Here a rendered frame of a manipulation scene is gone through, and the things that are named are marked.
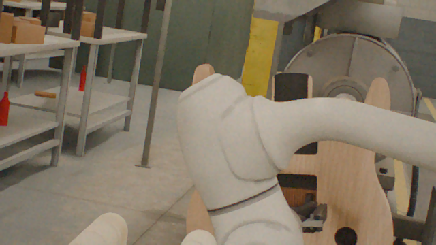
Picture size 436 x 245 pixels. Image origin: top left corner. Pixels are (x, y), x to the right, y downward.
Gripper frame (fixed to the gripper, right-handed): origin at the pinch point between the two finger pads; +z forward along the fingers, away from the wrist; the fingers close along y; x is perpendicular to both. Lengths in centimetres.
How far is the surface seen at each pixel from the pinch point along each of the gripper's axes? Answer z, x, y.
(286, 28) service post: 430, 26, -40
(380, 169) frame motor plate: 27.3, 1.9, 15.7
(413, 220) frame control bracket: 26.3, -7.9, 22.2
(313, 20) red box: 48, 31, 1
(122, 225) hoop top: -73, 12, -8
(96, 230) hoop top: -78, 13, -9
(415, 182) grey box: 37.1, -2.3, 22.9
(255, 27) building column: 733, 25, -99
